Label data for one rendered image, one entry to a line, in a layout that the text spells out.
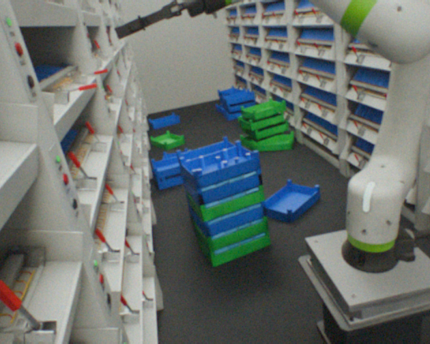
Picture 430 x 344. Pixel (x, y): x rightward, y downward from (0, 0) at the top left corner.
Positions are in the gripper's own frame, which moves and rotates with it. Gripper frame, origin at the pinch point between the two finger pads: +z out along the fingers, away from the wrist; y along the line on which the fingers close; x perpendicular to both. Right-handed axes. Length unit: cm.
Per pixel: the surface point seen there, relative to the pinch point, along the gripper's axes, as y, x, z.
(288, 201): 71, -115, -39
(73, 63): 12.5, -2.5, 19.6
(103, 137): 10.0, -25.9, 21.9
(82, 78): -4.2, -6.4, 16.2
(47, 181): -57, -14, 17
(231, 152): 55, -66, -18
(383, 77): 55, -63, -99
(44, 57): 12.5, 2.0, 26.4
